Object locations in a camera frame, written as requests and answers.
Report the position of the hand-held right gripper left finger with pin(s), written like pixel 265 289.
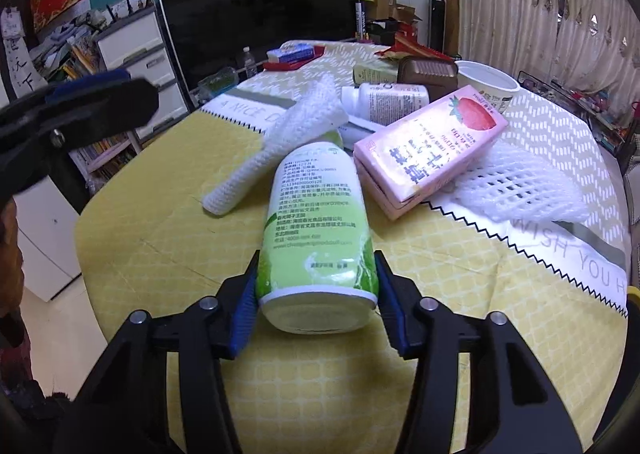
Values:
pixel 242 316

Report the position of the black tower fan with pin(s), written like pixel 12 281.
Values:
pixel 437 19

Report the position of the yellow patterned tablecloth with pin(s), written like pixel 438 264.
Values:
pixel 475 309

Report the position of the open cardboard boxes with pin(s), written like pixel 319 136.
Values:
pixel 387 14

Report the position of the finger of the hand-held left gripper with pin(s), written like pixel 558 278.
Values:
pixel 100 104

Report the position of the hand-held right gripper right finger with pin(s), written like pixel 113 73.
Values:
pixel 395 316

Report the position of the tall white printed box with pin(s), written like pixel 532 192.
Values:
pixel 359 19

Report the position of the red tray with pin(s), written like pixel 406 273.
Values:
pixel 300 64

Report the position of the white paper cup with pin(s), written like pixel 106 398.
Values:
pixel 487 87

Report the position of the green and white bottle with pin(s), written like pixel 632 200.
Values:
pixel 315 214

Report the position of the white drawer cabinet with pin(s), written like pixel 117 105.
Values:
pixel 135 54

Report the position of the white calligraphy paper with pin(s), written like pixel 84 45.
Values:
pixel 20 59

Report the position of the brown plastic tray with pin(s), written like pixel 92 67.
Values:
pixel 427 74

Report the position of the white foam net sleeve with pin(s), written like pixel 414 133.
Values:
pixel 290 129
pixel 525 189

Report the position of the clear water bottle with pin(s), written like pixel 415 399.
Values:
pixel 250 65

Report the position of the black television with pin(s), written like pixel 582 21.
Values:
pixel 255 9

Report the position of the green tea box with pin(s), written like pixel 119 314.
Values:
pixel 372 74

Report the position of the beige curtain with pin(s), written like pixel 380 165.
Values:
pixel 540 4

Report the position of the shelf of books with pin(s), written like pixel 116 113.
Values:
pixel 75 64

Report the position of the blue tissue pack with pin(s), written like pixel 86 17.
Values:
pixel 290 53

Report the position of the white low cabinet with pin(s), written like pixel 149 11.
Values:
pixel 47 244

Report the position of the pink drink carton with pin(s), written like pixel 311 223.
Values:
pixel 425 149

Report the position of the red snack wrapper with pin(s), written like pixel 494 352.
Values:
pixel 410 47

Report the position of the clear plastic container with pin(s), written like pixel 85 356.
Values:
pixel 217 84

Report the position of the white labelled bottle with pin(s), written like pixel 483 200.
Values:
pixel 390 102

